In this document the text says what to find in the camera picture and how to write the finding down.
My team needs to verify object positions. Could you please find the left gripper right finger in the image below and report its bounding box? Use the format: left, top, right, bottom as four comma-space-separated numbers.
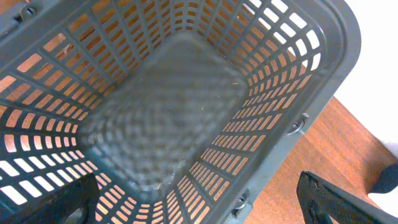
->
297, 171, 397, 224

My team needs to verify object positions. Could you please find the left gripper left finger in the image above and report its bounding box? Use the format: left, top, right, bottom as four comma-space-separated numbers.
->
1, 174, 100, 224

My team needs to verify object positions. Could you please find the grey plastic mesh basket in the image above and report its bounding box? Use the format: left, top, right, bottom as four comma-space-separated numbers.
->
1, 0, 361, 223

